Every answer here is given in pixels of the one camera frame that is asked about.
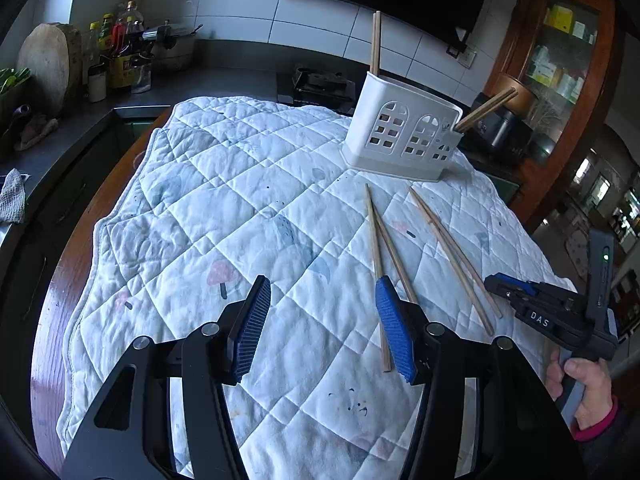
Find person right hand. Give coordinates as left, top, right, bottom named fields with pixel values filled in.
left=546, top=347, right=614, bottom=430

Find white quilted cloth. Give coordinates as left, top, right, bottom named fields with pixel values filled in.
left=56, top=96, right=570, bottom=479

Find white plastic utensil holder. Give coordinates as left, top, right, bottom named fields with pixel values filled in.
left=341, top=73, right=462, bottom=181

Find copper inner pot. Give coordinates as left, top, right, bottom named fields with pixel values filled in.
left=494, top=71, right=539, bottom=117

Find black gas stove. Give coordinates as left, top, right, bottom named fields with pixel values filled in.
left=277, top=65, right=357, bottom=116

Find wooden glass cabinet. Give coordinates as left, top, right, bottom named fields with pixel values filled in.
left=486, top=0, right=624, bottom=232

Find grey dish rag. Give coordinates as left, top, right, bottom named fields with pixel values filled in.
left=0, top=169, right=26, bottom=223

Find dark soy sauce bottle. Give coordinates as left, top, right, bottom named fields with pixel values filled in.
left=110, top=23, right=134, bottom=91

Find white pressure cooker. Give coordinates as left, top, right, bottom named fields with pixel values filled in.
left=141, top=21, right=201, bottom=70

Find small white jar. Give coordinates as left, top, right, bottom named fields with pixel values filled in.
left=88, top=62, right=107, bottom=103

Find round wooden cutting board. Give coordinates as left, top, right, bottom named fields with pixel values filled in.
left=16, top=23, right=82, bottom=114

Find metal bowl with greens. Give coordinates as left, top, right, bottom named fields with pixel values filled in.
left=0, top=67, right=32, bottom=124

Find white wall socket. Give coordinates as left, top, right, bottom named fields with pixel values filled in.
left=457, top=46, right=477, bottom=70

